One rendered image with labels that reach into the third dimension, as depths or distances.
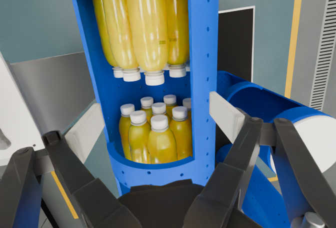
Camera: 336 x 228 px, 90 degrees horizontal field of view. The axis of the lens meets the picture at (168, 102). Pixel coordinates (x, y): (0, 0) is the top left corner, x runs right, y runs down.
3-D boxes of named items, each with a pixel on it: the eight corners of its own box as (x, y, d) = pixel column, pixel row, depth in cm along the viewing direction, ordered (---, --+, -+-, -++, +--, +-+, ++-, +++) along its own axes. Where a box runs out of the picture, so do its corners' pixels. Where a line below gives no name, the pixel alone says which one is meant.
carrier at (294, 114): (240, 86, 145) (220, 62, 136) (356, 146, 63) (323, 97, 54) (216, 108, 150) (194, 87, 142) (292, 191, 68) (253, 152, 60)
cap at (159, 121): (164, 119, 41) (164, 112, 40) (170, 126, 37) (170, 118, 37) (149, 123, 40) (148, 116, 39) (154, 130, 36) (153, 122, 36)
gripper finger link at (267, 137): (256, 133, 12) (295, 129, 12) (227, 107, 17) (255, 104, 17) (254, 151, 13) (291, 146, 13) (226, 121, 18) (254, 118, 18)
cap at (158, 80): (156, 72, 37) (157, 80, 38) (141, 76, 35) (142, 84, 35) (167, 74, 34) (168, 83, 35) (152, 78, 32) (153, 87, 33)
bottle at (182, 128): (168, 179, 47) (163, 119, 41) (174, 162, 54) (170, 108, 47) (194, 182, 45) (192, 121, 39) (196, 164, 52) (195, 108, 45)
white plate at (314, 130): (358, 148, 62) (354, 146, 63) (326, 100, 53) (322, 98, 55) (295, 192, 67) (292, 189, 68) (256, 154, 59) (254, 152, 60)
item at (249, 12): (198, 164, 189) (202, 174, 175) (182, 18, 136) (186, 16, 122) (243, 156, 191) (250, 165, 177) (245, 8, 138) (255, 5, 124)
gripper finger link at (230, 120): (236, 116, 14) (245, 115, 14) (209, 91, 20) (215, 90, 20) (234, 147, 15) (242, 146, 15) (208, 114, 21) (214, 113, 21)
